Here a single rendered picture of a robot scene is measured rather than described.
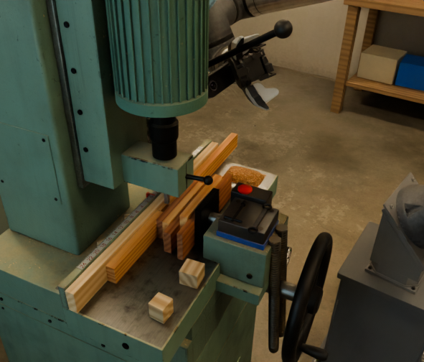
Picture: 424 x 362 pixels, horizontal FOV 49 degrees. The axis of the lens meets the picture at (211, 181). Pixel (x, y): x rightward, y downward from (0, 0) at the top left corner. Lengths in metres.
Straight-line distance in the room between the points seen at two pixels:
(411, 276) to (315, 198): 1.35
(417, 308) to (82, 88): 1.07
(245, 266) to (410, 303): 0.66
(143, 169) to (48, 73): 0.26
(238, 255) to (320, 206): 1.79
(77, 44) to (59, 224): 0.43
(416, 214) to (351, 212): 1.33
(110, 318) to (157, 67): 0.44
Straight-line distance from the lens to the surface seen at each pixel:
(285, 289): 1.03
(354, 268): 1.53
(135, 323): 0.87
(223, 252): 0.94
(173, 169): 0.93
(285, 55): 4.54
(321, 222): 2.58
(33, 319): 1.24
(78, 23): 0.88
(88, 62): 0.90
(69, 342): 1.20
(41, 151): 1.02
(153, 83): 0.81
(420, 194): 1.41
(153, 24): 0.78
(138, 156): 0.98
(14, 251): 1.22
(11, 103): 1.02
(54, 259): 1.17
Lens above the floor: 1.57
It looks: 34 degrees down
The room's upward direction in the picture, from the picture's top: 1 degrees clockwise
